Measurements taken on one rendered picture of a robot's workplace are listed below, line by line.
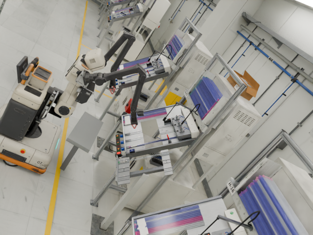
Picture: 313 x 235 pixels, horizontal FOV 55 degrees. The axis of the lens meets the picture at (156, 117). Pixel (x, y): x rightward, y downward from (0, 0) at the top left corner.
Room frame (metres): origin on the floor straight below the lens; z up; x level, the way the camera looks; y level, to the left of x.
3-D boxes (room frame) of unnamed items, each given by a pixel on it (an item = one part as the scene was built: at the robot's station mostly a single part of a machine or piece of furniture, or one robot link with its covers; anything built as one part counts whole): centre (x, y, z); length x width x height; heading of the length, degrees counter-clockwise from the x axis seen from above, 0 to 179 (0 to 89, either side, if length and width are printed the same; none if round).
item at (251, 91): (3.25, -0.52, 1.82); 0.68 x 0.30 x 0.20; 27
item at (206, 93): (3.01, -0.31, 1.52); 0.51 x 0.13 x 0.27; 27
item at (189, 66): (4.43, 0.24, 0.95); 1.35 x 0.82 x 1.90; 117
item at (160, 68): (4.33, 0.41, 0.66); 1.01 x 0.73 x 1.31; 117
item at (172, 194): (3.12, -0.39, 0.31); 0.70 x 0.65 x 0.62; 27
